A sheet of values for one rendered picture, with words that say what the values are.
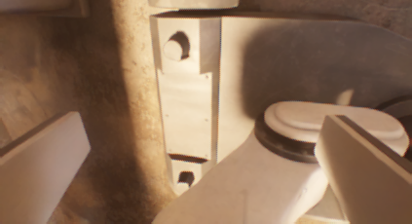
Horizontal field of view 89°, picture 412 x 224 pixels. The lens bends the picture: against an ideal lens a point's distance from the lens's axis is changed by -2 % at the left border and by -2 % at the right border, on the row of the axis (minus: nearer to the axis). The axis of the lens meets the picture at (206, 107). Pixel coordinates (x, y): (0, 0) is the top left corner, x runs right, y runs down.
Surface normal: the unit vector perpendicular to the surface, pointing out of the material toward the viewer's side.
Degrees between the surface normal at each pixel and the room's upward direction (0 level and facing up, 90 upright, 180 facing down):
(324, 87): 0
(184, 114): 0
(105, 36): 0
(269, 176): 90
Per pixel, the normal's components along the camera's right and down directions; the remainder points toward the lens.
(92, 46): -0.22, 0.47
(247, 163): 0.00, -0.88
